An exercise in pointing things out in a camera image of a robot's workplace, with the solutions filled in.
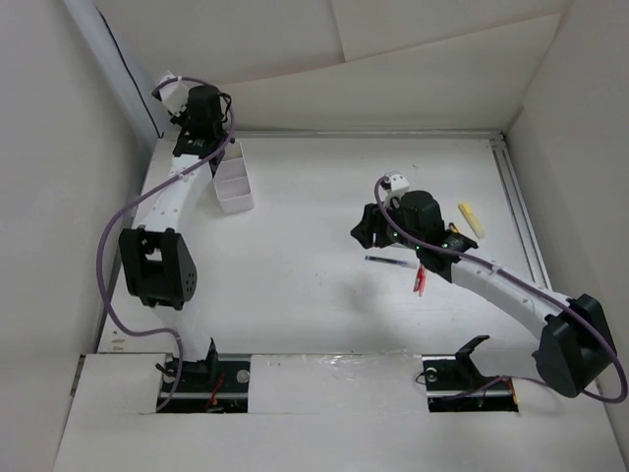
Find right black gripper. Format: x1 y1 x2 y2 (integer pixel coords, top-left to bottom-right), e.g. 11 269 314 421
350 196 424 252

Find cream yellow highlighter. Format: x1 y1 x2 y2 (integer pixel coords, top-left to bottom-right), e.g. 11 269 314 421
458 203 486 239

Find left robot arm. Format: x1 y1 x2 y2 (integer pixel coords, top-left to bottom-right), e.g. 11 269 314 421
119 78 230 390

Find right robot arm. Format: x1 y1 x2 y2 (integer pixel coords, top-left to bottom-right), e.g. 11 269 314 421
350 179 628 403

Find dark blue pen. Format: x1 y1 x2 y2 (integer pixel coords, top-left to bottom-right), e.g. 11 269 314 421
364 255 414 266

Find white three-compartment organizer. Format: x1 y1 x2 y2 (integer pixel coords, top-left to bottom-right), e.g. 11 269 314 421
212 141 255 214

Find red pen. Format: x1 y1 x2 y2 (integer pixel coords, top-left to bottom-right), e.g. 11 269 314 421
413 265 428 297

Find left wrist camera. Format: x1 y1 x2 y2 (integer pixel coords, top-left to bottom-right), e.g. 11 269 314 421
156 71 189 116

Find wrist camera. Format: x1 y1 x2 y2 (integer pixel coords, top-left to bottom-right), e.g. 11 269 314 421
156 71 189 116
380 172 410 207

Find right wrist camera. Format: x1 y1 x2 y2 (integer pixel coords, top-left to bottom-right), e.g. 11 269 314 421
380 172 410 207

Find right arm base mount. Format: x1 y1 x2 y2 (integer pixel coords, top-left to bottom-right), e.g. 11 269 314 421
415 335 519 413

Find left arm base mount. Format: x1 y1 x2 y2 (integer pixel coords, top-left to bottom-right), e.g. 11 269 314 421
155 340 252 414

